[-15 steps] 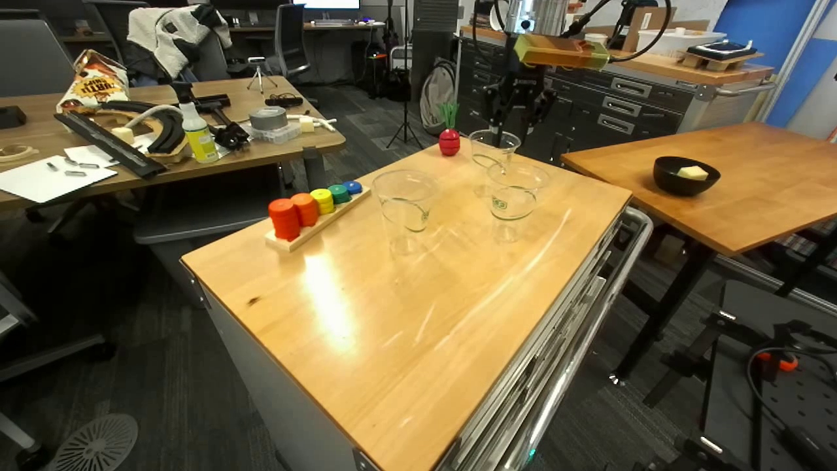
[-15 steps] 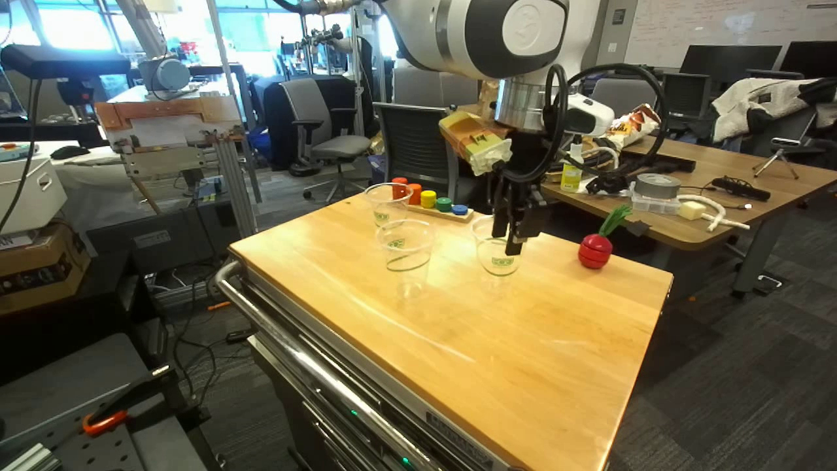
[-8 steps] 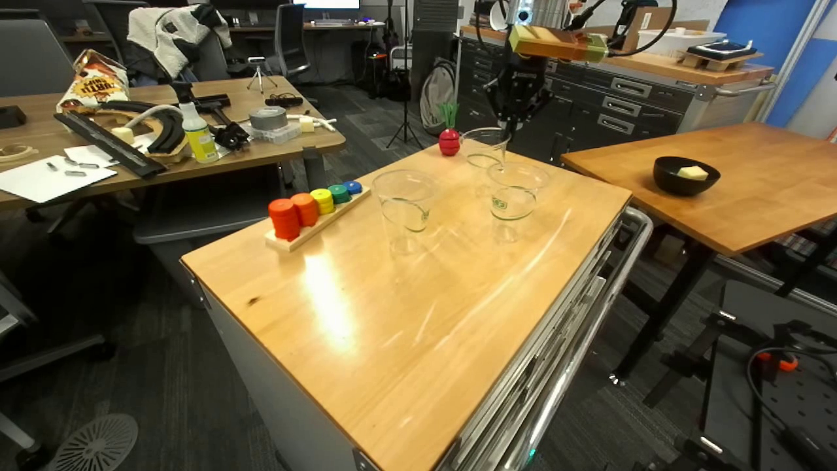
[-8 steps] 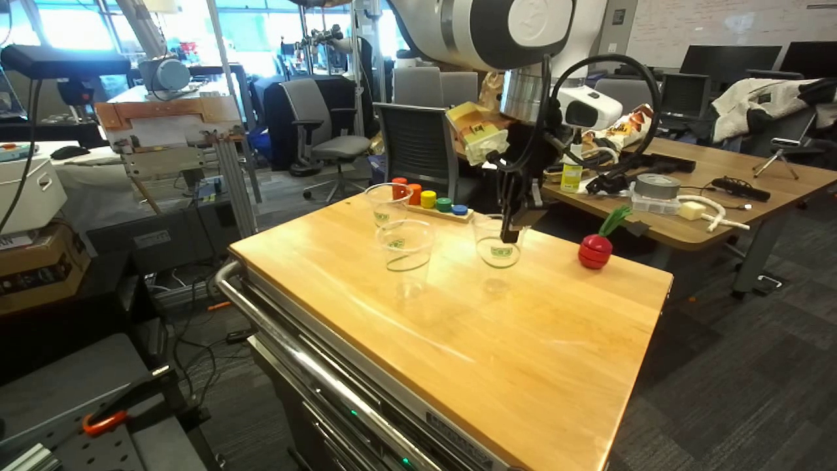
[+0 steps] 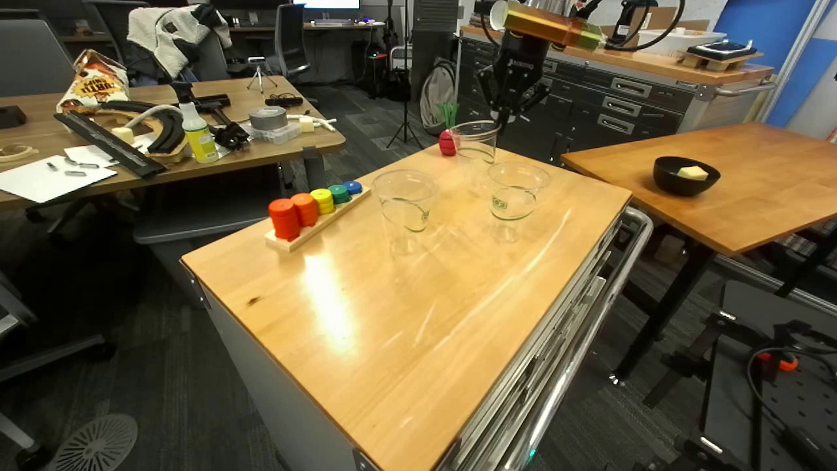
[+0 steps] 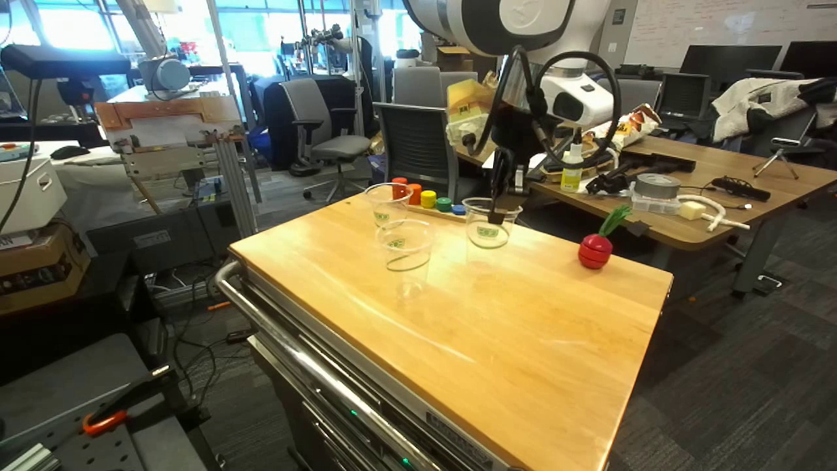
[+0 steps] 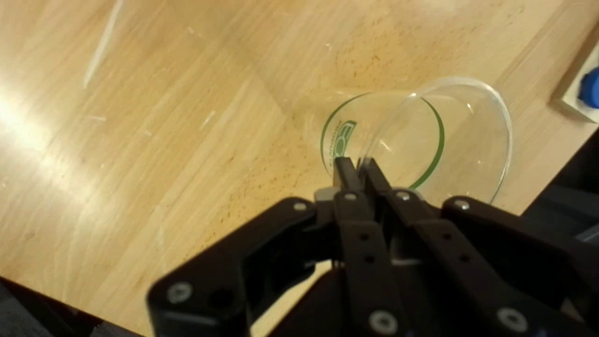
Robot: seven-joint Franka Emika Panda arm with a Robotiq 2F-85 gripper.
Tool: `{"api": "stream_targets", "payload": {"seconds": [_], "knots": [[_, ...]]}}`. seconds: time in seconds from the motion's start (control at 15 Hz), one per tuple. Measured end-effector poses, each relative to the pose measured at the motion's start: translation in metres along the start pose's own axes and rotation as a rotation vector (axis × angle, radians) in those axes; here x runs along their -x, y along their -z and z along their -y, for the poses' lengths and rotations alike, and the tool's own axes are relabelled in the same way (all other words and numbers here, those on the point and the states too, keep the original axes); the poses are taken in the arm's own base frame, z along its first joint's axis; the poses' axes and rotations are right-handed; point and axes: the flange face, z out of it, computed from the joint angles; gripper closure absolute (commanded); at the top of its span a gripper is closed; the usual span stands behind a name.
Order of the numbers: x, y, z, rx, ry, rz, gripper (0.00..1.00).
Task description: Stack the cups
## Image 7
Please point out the colourful toy block stack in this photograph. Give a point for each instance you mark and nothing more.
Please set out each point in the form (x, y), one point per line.
(571, 94)

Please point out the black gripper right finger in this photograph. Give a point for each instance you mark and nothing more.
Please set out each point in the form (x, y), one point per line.
(474, 262)

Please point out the blue cylinder block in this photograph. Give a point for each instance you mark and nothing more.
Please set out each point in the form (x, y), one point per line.
(590, 86)

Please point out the clear plastic cup green logo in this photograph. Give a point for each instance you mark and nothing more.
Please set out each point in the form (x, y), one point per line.
(450, 133)

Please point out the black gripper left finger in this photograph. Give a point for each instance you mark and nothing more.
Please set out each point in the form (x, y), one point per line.
(281, 262)

